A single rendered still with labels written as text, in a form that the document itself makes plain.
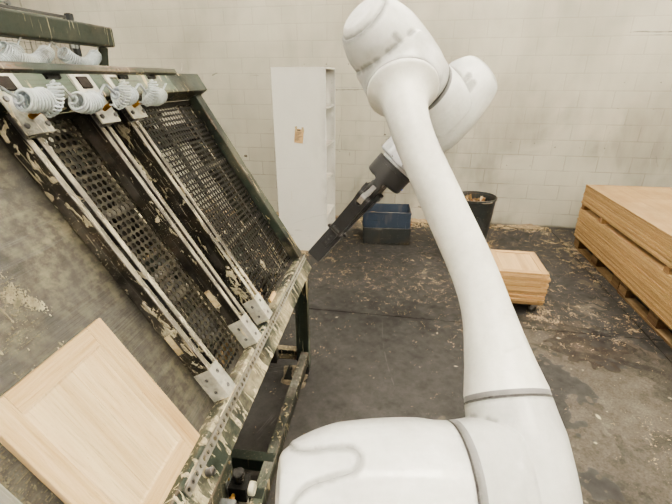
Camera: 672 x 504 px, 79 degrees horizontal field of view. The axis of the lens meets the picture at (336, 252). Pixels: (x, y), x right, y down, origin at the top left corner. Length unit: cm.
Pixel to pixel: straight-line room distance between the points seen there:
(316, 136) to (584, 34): 345
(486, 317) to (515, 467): 17
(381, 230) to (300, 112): 172
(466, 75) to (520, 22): 531
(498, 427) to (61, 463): 98
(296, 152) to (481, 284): 423
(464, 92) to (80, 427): 113
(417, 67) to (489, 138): 543
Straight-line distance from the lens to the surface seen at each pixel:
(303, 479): 45
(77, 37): 259
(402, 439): 46
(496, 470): 48
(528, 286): 392
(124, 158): 169
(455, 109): 71
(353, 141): 598
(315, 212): 481
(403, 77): 59
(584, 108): 627
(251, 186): 249
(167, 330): 148
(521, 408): 51
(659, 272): 428
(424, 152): 55
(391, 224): 512
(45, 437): 120
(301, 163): 471
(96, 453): 126
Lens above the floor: 194
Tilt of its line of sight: 23 degrees down
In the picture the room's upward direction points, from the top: straight up
